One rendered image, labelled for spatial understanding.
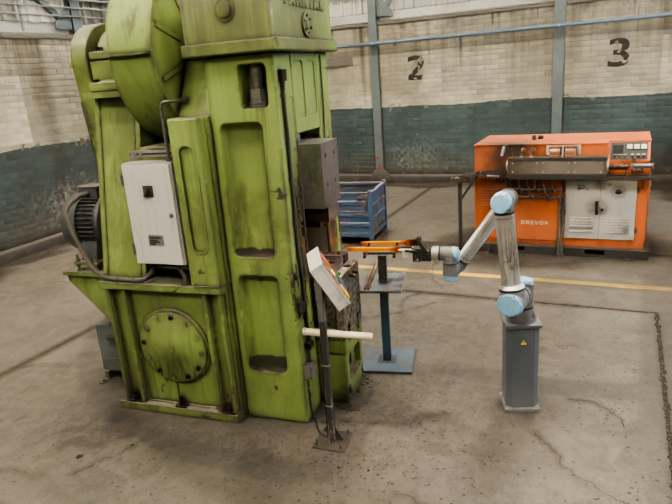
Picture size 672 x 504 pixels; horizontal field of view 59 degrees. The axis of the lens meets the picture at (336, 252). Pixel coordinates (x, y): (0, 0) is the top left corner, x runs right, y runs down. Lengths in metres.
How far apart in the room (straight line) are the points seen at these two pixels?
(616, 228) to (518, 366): 3.44
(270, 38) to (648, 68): 8.30
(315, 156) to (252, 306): 1.03
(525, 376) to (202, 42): 2.78
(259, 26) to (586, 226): 4.72
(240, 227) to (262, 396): 1.14
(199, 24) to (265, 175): 0.90
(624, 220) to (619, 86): 4.22
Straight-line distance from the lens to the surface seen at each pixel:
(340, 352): 4.02
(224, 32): 3.51
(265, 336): 3.91
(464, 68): 11.24
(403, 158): 11.70
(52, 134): 9.80
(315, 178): 3.66
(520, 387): 4.04
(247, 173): 3.62
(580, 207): 7.08
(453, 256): 3.70
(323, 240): 4.19
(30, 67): 9.71
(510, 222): 3.53
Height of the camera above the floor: 2.16
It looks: 17 degrees down
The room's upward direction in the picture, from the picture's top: 4 degrees counter-clockwise
